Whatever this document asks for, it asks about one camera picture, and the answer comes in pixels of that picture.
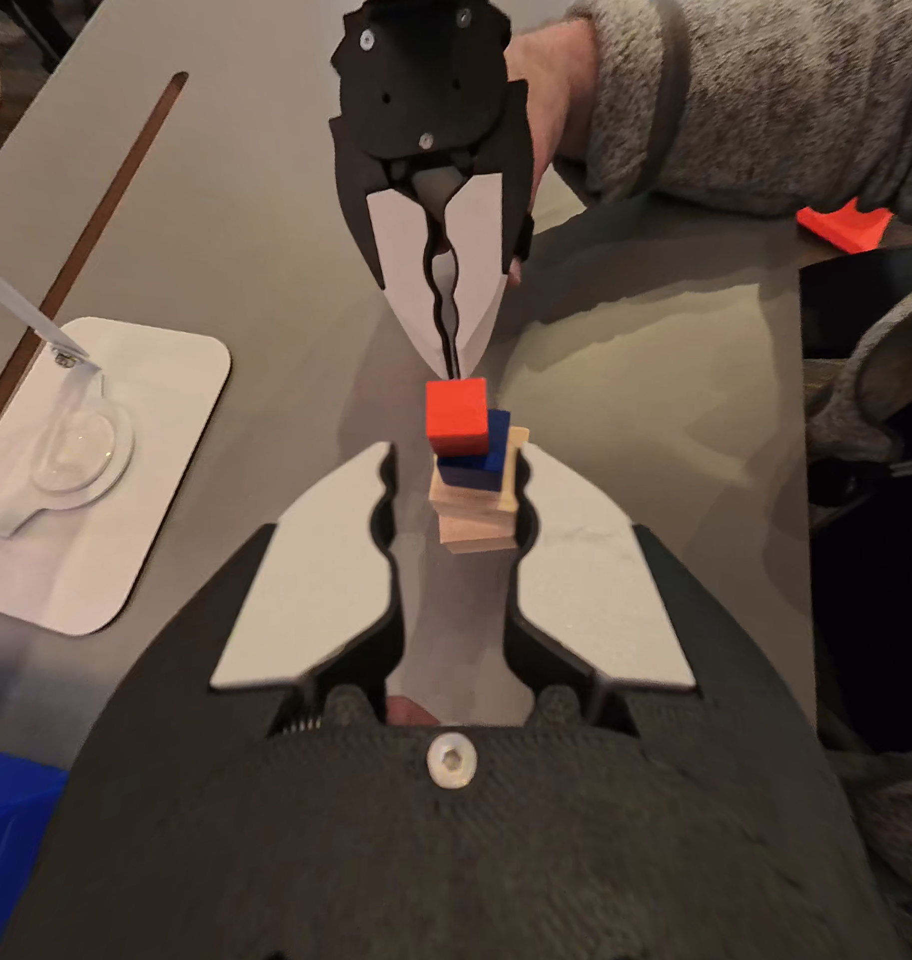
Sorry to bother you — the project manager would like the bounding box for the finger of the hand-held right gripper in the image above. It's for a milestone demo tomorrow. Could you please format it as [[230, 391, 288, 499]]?
[[364, 182, 457, 378], [442, 172, 522, 378]]

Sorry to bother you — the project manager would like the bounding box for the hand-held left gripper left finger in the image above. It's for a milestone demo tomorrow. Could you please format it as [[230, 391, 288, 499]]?
[[208, 441, 406, 727]]

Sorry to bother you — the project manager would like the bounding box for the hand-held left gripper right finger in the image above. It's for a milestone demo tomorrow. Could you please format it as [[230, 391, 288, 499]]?
[[504, 444, 698, 725]]

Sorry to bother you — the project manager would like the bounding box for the large plain wooden cube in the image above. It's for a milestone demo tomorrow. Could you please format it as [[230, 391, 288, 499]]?
[[435, 510, 520, 556]]

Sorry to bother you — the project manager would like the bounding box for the medium plain wooden cube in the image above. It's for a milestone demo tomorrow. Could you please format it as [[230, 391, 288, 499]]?
[[428, 426, 532, 519]]

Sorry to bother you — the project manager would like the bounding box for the small red wooden cube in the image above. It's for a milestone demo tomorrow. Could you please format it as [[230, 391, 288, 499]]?
[[425, 377, 490, 459]]

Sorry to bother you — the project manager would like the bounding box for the small blue wooden cube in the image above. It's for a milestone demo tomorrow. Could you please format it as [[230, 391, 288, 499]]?
[[435, 408, 513, 495]]

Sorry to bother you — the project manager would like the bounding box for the person's right hand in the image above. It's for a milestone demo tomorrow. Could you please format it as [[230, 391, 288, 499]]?
[[503, 16, 601, 291]]

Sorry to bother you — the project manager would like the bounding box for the orange plastic part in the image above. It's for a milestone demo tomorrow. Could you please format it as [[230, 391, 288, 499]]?
[[795, 196, 895, 255]]

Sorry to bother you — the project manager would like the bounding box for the blue plastic bin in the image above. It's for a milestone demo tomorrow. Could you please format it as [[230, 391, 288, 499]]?
[[0, 744, 70, 960]]

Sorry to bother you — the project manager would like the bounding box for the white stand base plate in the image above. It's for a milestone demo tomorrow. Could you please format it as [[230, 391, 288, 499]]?
[[0, 315, 232, 637]]

